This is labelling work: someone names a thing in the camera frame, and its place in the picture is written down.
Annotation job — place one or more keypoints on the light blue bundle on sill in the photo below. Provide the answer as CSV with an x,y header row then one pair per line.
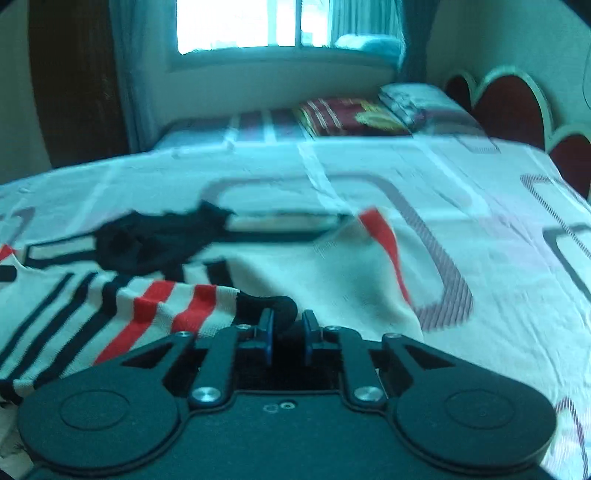
x,y
380,45

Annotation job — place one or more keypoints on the teal curtain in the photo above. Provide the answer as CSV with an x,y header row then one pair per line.
x,y
129,28
417,19

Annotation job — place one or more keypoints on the patterned white bed sheet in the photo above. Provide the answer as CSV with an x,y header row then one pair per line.
x,y
495,244

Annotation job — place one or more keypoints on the teal right curtain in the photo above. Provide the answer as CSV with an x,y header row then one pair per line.
x,y
417,19

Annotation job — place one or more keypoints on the dark red folded blanket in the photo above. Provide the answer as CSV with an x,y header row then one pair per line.
x,y
348,117

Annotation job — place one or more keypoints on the bright bedroom window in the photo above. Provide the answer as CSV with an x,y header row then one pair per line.
x,y
206,32

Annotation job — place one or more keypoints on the dark wooden door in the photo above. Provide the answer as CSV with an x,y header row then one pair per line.
x,y
74,80

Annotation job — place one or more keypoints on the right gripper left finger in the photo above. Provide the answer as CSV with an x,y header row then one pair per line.
x,y
214,383

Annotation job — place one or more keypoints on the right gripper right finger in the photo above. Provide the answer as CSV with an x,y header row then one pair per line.
x,y
343,351

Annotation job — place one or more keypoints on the striped grey pillow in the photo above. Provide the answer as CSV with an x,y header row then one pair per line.
x,y
426,110

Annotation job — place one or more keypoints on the red scalloped headboard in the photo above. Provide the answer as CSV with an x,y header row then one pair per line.
x,y
510,105

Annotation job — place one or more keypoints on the teal left curtain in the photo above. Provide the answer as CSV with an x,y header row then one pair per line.
x,y
129,28

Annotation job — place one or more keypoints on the red black striped knit sweater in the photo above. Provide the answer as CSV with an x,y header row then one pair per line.
x,y
71,303

